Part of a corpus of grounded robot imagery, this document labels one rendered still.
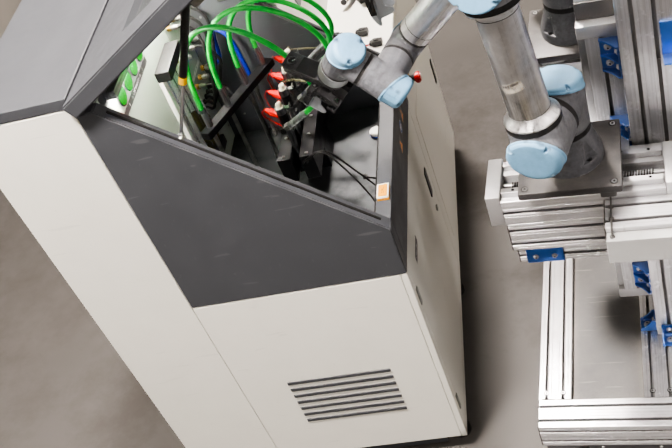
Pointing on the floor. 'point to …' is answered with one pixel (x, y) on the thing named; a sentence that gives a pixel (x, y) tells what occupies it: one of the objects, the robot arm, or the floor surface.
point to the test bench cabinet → (341, 363)
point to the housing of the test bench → (103, 207)
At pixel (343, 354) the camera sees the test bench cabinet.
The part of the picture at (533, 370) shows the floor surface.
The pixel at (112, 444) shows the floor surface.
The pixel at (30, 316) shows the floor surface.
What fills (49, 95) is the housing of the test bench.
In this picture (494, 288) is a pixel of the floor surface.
